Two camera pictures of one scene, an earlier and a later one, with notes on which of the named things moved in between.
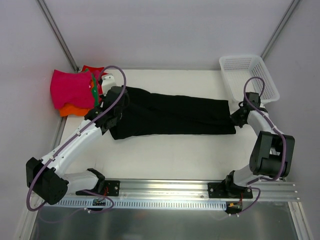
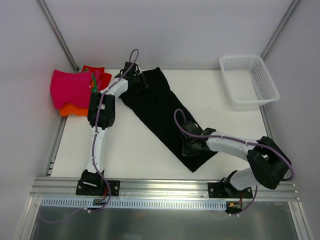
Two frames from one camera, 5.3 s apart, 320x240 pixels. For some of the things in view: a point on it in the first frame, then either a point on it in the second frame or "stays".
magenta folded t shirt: x=73 y=88 stays
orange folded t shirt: x=70 y=109 stays
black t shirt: x=143 y=114 to x=159 y=110
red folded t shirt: x=97 y=71 stays
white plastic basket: x=236 y=69 stays
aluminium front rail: x=183 y=189 stays
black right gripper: x=238 y=118 to x=189 y=144
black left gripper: x=116 y=99 to x=139 y=81
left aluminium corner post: x=59 y=35 stays
